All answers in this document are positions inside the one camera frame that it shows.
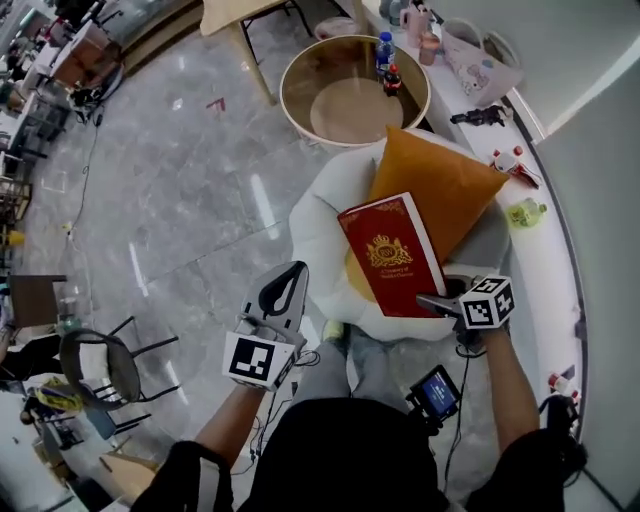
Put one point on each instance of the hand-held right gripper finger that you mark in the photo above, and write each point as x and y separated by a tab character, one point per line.
442	306
460	285

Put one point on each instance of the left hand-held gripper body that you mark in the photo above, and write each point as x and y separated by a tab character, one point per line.
250	357

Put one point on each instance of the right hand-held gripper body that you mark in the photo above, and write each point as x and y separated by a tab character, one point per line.
487	305

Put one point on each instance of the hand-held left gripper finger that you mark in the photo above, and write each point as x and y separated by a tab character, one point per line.
262	302
297	305

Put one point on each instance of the red book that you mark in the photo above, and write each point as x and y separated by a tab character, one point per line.
390	255

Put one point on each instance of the white beanbag chair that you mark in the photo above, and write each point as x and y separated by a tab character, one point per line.
320	225

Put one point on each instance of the person's right forearm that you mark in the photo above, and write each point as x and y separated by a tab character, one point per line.
512	390

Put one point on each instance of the person's left forearm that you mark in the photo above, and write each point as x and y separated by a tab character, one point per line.
230	425

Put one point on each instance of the round wooden side table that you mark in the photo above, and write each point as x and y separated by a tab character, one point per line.
320	75

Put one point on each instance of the person's left yellow shoe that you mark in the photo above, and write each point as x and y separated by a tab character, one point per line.
332	330

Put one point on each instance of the white window ledge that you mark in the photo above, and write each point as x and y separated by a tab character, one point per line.
542	260

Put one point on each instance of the black screen device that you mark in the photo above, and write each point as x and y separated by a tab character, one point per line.
437	392

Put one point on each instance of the person's grey trousers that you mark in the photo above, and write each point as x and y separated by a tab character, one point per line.
370	365

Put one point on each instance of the green drink bottle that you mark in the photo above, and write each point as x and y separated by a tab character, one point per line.
525	214

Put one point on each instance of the orange cushion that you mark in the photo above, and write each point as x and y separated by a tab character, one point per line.
440	185

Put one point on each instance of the small white bottle red cap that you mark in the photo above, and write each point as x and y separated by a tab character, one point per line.
562	384

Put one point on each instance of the round wicker chair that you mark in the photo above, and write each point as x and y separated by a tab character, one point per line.
122	372

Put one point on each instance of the white roller blind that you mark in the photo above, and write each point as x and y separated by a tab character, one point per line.
610	250
550	40

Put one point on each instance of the person's black top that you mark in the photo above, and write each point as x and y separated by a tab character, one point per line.
350	450

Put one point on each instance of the white chair cushion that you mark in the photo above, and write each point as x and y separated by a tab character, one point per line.
94	362

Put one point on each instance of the blue chair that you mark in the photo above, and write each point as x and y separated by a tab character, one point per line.
102	422

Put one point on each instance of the flat cardboard sheet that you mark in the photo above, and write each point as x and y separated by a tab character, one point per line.
130	475

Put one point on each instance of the black handheld tool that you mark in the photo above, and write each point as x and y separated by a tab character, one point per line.
475	117

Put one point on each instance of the yellow cloth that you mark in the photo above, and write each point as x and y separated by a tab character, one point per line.
57	395

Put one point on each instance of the dark cola bottle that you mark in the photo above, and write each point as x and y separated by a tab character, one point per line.
392	82

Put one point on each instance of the pink cartoon tote bag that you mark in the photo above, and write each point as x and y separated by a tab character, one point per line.
480	65

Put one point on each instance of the small brown table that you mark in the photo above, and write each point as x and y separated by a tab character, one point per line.
35	300

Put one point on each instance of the brown cup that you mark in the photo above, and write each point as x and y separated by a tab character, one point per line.
430	50

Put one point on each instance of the blue plastic bottle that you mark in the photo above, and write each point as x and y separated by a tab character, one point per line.
385	52

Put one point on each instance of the small yellow object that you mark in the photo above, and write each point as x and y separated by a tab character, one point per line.
16	238

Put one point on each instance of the pink tumbler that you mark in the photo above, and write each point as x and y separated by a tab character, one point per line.
412	25

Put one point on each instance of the clear water bottle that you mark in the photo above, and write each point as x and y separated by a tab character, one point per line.
395	12

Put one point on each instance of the wooden step platform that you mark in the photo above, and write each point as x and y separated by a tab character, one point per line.
160	40

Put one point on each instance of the light wooden desk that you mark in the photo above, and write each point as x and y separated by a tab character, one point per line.
225	15

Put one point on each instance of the brown box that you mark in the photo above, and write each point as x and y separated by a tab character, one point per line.
85	55

